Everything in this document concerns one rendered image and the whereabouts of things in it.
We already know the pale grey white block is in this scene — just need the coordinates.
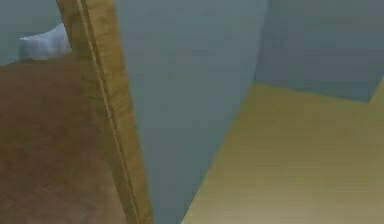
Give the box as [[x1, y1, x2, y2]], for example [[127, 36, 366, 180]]
[[18, 22, 72, 62]]

